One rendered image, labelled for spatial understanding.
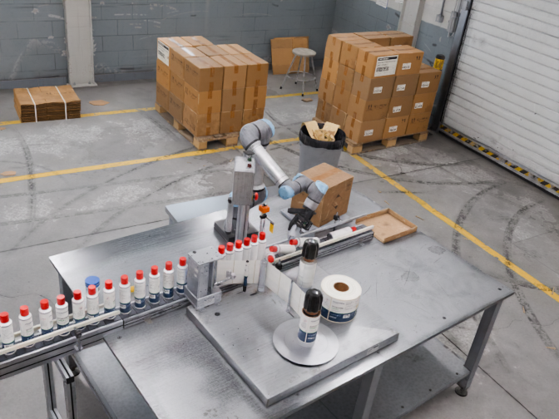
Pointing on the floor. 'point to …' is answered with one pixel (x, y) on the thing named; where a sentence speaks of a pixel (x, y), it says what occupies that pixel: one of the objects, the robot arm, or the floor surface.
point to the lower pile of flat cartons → (46, 103)
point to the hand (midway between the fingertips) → (288, 236)
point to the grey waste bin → (307, 158)
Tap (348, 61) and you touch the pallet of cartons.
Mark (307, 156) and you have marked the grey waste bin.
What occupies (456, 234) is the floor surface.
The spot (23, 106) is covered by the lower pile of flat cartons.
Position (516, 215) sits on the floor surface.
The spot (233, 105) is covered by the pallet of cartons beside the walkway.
